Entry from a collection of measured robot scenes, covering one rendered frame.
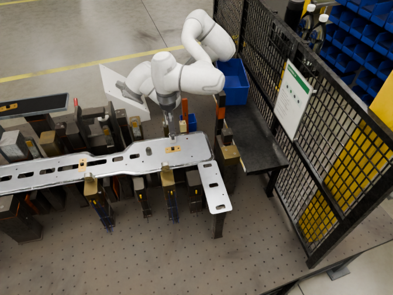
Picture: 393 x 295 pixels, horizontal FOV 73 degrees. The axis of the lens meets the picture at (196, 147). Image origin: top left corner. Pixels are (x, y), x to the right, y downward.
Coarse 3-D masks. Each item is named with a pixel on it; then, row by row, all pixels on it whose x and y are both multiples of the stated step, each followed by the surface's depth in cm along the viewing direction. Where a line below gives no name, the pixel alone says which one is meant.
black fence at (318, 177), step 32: (224, 0) 191; (256, 0) 138; (288, 32) 113; (256, 64) 155; (320, 64) 96; (256, 96) 161; (320, 96) 101; (352, 96) 84; (384, 128) 75; (288, 160) 135; (288, 192) 141; (320, 192) 111; (384, 192) 77; (320, 224) 117; (352, 224) 94; (320, 256) 118; (288, 288) 160
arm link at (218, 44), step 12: (216, 24) 145; (216, 36) 143; (228, 36) 147; (204, 48) 149; (216, 48) 146; (228, 48) 147; (192, 60) 162; (216, 60) 155; (228, 60) 154; (180, 96) 197
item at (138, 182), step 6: (138, 180) 131; (138, 186) 129; (144, 186) 132; (138, 192) 129; (144, 192) 131; (138, 198) 134; (144, 198) 135; (144, 204) 141; (150, 204) 150; (144, 210) 142; (150, 210) 147; (144, 216) 149; (150, 216) 149
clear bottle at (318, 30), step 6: (324, 18) 103; (318, 24) 106; (324, 24) 105; (312, 30) 108; (318, 30) 106; (324, 30) 106; (312, 36) 109; (318, 36) 107; (324, 36) 108; (312, 42) 110; (318, 42) 109; (312, 48) 111; (318, 48) 111; (318, 54) 114
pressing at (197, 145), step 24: (144, 144) 145; (168, 144) 145; (192, 144) 145; (0, 168) 136; (24, 168) 136; (48, 168) 135; (96, 168) 135; (120, 168) 135; (144, 168) 135; (0, 192) 126
